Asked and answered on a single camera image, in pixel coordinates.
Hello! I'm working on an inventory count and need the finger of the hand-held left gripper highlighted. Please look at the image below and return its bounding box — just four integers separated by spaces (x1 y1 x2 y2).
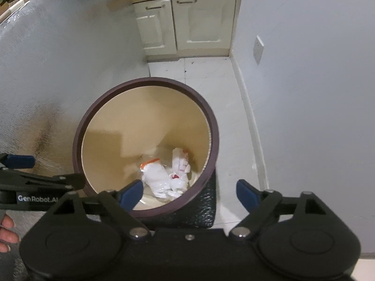
0 170 86 192
0 153 36 170

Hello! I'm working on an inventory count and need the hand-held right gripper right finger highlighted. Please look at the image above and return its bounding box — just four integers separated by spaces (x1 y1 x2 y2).
229 179 330 242

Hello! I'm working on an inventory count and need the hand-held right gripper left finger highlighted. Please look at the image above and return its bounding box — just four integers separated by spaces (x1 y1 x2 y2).
48 180 151 240

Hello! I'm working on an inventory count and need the beige trash bin brown rim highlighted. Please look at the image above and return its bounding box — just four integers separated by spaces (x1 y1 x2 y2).
72 77 219 218

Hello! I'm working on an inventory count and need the person's left hand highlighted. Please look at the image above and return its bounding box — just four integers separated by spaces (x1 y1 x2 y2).
0 214 20 254

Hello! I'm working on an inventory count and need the white bag with orange strip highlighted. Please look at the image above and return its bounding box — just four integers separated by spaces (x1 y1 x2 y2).
140 157 172 200

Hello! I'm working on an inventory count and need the crumpled white red wrapper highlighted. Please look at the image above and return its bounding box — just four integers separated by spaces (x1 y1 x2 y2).
167 147 191 195

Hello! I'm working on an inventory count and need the white baseboard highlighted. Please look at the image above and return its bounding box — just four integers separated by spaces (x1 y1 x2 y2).
229 50 270 192

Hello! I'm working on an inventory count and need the silver foil table skirt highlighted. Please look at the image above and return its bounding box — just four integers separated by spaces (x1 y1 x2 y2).
0 0 151 281

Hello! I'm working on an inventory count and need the narrow cream cabinet door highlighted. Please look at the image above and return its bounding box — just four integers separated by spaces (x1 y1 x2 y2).
134 0 177 57

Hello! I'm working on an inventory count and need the wide cream cabinet door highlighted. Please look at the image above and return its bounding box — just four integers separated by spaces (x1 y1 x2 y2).
171 0 237 52

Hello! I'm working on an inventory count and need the white wall socket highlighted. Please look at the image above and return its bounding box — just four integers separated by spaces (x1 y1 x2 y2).
253 35 265 65

